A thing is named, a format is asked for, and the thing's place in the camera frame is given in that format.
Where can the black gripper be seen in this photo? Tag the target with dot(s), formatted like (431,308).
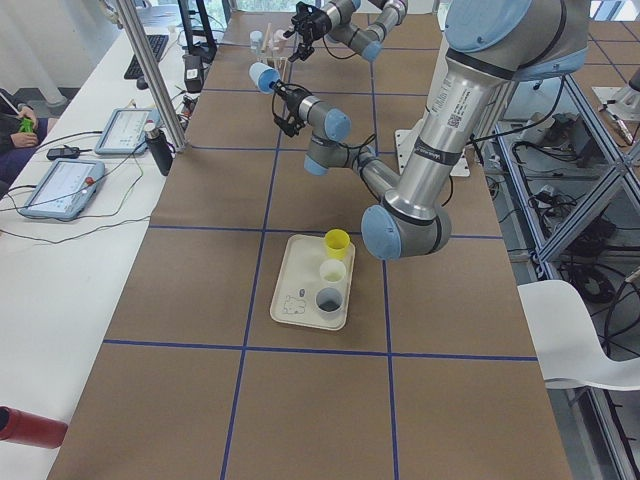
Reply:
(293,102)
(318,19)

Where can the pink plastic cup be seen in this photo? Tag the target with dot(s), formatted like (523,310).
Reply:
(278,41)

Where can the light blue plastic cup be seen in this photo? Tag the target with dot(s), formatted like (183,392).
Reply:
(256,41)

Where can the grey plastic cup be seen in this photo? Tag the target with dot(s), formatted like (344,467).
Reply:
(329,303)

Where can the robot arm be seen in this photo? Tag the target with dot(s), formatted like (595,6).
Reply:
(489,44)
(333,22)

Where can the yellow plastic cup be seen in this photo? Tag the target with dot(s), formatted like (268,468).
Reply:
(336,243)

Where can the pale green plastic cup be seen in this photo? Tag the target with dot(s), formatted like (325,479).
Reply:
(332,272)

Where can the black water bottle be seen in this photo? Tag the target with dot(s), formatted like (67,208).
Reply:
(158,146)

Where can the far blue teach pendant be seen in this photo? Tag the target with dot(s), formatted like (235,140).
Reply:
(124,131)

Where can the blue teach pendant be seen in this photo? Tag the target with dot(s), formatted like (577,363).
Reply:
(124,131)
(65,190)

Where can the cream plastic tray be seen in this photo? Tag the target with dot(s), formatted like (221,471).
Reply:
(299,281)

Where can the black handheld device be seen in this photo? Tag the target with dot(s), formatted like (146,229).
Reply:
(65,152)

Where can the near blue teach pendant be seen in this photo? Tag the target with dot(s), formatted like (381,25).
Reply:
(65,190)

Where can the person in black jacket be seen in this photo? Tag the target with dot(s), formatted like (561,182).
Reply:
(18,148)

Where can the white chair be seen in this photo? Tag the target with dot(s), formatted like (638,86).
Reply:
(566,343)

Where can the red water bottle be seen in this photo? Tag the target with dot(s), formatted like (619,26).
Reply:
(26,428)

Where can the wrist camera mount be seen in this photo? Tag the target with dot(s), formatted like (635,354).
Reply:
(290,132)

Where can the white wire cup rack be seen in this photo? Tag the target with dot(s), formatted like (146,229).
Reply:
(277,61)

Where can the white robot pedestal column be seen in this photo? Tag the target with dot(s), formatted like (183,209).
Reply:
(448,110)

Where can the aluminium frame post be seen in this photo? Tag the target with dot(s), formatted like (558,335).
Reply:
(142,50)

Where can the green handled tool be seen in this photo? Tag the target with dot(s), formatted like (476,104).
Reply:
(26,125)

